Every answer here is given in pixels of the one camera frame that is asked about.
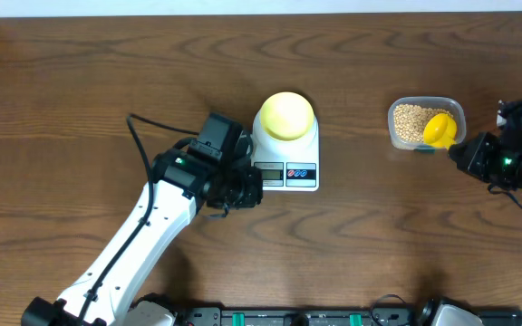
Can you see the green tape label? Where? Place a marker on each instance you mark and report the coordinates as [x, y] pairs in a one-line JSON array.
[[425, 151]]

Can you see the white kitchen scale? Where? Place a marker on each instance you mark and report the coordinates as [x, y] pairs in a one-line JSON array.
[[292, 165]]

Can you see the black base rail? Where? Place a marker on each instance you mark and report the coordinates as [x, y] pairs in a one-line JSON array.
[[390, 310]]

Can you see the yellow measuring scoop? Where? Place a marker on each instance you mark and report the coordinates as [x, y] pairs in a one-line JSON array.
[[440, 132]]

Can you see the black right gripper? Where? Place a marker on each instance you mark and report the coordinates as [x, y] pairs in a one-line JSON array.
[[473, 163]]

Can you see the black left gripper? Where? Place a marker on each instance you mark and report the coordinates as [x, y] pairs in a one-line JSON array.
[[253, 189]]

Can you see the pile of soybeans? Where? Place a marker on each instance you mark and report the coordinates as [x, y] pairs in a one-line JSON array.
[[410, 121]]

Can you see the clear plastic container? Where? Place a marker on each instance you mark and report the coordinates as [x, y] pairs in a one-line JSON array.
[[447, 104]]

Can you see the yellow bowl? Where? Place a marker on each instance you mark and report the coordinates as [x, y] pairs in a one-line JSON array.
[[286, 116]]

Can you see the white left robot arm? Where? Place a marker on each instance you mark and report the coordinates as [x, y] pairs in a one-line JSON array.
[[181, 182]]

